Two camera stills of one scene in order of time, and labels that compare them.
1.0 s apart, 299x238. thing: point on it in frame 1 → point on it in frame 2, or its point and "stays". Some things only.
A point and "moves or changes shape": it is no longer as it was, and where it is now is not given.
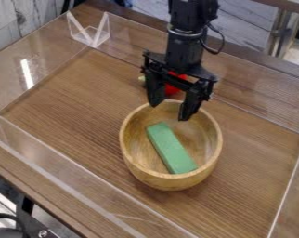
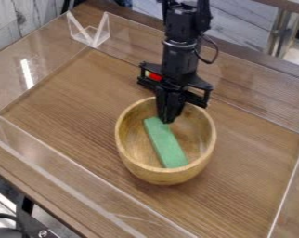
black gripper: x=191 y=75 → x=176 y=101
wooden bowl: x=199 y=135 moves or changes shape
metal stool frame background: x=284 y=33 stays
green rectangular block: x=169 y=148 moves or changes shape
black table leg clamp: x=25 y=223 stays
